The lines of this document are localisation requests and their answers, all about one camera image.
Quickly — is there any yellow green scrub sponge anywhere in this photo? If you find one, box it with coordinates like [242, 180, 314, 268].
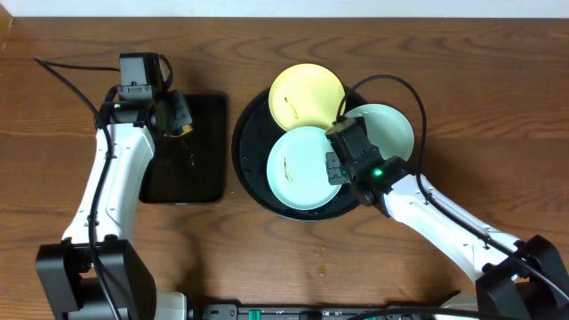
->
[163, 124, 193, 138]

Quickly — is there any black rectangular tray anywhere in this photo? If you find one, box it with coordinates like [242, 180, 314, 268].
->
[139, 93, 228, 204]

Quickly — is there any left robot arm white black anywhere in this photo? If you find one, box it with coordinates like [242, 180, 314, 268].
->
[36, 91, 192, 319]

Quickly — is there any yellow plate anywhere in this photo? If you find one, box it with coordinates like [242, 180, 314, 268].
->
[268, 63, 345, 132]

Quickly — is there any light green plate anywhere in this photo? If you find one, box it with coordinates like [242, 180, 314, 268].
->
[345, 104, 414, 161]
[266, 126, 341, 211]

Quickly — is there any black round tray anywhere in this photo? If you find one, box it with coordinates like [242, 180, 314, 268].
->
[231, 89, 360, 221]

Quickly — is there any black equipment rail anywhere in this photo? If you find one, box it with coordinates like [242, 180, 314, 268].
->
[186, 292, 463, 320]

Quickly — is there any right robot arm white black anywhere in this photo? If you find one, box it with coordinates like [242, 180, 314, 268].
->
[326, 149, 568, 319]

